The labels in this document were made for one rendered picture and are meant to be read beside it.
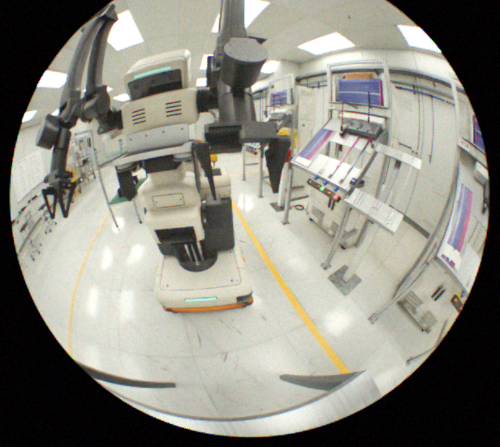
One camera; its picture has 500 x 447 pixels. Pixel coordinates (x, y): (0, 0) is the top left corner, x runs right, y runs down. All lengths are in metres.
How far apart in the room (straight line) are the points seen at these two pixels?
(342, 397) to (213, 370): 0.88
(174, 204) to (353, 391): 0.73
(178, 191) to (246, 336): 0.93
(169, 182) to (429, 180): 2.98
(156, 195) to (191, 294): 0.60
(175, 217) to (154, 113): 0.36
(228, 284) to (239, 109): 0.88
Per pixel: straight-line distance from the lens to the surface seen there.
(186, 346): 1.17
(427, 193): 2.88
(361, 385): 0.36
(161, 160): 0.54
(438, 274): 1.40
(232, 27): 0.36
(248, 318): 1.16
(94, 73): 0.60
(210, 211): 0.72
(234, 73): 0.22
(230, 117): 0.23
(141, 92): 0.57
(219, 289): 0.95
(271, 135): 0.22
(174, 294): 1.00
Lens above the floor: 1.09
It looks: 27 degrees down
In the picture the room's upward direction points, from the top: straight up
